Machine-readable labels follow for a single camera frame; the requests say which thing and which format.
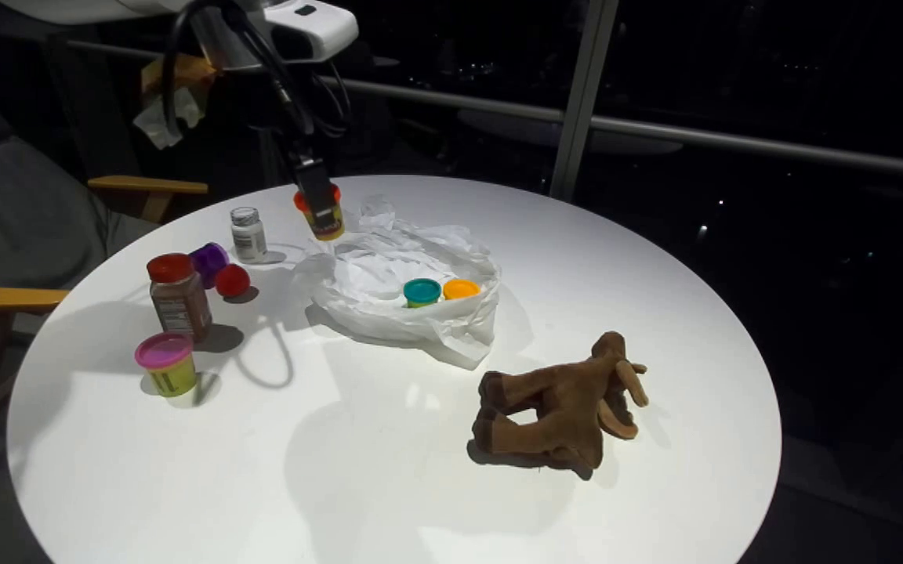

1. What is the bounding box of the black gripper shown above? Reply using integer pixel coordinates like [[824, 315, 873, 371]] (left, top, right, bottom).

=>
[[268, 65, 340, 221]]

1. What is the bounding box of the orange lid dough tub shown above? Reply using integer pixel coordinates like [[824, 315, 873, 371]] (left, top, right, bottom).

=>
[[307, 189, 345, 240]]

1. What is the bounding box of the white lid small bottle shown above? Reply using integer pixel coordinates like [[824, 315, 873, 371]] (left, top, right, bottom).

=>
[[229, 207, 268, 261]]

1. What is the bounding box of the teal lid dough tub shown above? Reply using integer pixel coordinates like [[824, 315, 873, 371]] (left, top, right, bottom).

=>
[[403, 278, 444, 307]]

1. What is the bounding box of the yellow lid dough tub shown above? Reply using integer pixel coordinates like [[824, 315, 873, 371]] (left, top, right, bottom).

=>
[[444, 274, 482, 301]]

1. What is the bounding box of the red lid spice jar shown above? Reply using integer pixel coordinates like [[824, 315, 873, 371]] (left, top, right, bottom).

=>
[[149, 254, 214, 341]]

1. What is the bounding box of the pink lid dough tub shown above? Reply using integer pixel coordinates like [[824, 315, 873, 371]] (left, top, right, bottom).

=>
[[134, 333, 201, 397]]

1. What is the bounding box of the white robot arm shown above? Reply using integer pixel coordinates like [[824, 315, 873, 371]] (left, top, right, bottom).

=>
[[0, 0, 359, 221]]

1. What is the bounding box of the white plastic bag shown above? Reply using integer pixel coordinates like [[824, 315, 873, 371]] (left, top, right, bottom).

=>
[[311, 207, 500, 370]]

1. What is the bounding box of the red plastic ball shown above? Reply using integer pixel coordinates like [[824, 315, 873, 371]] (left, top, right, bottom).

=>
[[214, 264, 250, 301]]

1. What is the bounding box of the purple plastic container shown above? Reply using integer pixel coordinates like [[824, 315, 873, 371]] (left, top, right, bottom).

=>
[[191, 240, 229, 285]]

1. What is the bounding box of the metal window railing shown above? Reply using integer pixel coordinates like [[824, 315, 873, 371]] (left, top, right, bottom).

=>
[[61, 0, 903, 175]]

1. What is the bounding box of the brown plush toy animal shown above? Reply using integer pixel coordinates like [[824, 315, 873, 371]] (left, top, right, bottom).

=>
[[467, 333, 649, 479]]

